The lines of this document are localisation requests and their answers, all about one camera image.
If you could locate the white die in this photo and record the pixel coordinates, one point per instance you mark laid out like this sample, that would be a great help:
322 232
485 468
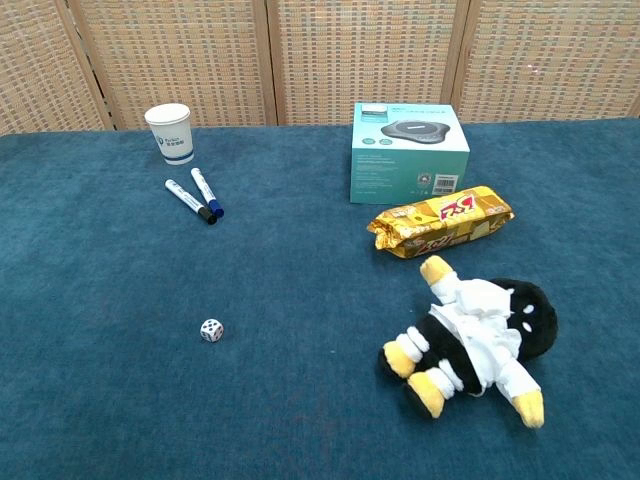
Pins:
211 330

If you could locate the teal speakerphone cardboard box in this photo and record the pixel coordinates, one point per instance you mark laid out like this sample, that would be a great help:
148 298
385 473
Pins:
407 160

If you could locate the yellow snack packet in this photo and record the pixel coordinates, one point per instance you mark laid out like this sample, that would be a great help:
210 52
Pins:
442 220

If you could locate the white marker blue cap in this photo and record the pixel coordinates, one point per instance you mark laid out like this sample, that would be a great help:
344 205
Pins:
205 190

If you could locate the white marker black cap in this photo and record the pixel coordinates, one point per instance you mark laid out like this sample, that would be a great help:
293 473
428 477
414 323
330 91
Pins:
187 199

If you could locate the white paper cup blue print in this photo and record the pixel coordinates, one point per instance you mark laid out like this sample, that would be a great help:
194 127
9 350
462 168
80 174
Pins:
171 136

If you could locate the black plush doll white robe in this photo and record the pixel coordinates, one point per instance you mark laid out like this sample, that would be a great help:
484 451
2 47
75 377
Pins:
480 340

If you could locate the woven folding screen wooden frame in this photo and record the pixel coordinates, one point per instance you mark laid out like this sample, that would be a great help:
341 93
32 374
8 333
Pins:
320 55

